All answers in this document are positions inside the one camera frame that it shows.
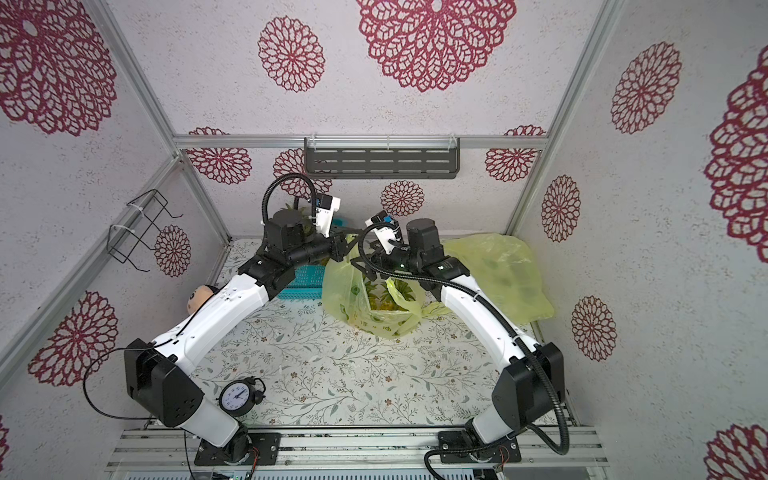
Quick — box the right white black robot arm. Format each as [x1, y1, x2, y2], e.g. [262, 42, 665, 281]
[358, 213, 570, 455]

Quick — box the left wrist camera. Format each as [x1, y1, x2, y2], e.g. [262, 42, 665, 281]
[314, 194, 341, 238]

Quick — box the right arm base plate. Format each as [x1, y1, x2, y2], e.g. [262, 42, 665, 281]
[437, 430, 522, 464]

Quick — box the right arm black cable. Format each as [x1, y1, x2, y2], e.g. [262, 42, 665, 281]
[358, 221, 571, 480]

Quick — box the pineapple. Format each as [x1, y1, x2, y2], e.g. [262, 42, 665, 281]
[364, 278, 416, 311]
[285, 198, 315, 237]

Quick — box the black wire wall rack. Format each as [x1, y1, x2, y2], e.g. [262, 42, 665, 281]
[105, 188, 183, 273]

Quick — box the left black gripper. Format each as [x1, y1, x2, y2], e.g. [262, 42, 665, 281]
[289, 225, 365, 270]

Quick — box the plush doll toy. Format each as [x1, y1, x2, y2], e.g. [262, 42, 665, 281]
[186, 285, 219, 315]

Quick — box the pineapple back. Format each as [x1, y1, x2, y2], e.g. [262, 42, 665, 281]
[285, 198, 315, 237]

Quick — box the yellow plastic bag top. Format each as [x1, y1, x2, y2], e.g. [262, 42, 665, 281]
[321, 254, 451, 339]

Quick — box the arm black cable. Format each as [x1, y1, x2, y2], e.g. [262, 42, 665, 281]
[82, 172, 319, 421]
[358, 221, 571, 480]

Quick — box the teal plastic basket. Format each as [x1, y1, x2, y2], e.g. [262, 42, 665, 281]
[278, 217, 347, 301]

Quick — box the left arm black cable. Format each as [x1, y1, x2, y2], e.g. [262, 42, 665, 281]
[82, 172, 319, 421]

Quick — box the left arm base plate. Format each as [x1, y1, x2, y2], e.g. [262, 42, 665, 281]
[193, 432, 282, 466]

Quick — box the yellow plastic bag bottom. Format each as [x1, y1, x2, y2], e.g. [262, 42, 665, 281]
[443, 233, 555, 326]

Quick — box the grey wall shelf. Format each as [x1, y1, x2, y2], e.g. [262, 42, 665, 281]
[304, 137, 461, 180]

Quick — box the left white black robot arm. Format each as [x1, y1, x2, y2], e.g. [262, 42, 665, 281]
[124, 199, 351, 450]

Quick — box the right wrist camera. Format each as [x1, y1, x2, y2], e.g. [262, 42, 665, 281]
[366, 210, 404, 254]

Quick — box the pineapple front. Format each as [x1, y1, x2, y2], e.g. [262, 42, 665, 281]
[364, 278, 416, 311]

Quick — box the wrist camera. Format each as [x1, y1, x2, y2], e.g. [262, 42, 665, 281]
[366, 210, 404, 254]
[314, 194, 341, 238]

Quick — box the yellow plastic bag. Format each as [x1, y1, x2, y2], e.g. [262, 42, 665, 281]
[443, 233, 555, 326]
[321, 254, 451, 339]

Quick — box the black alarm clock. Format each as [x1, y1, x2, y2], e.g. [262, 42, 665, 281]
[218, 377, 267, 418]

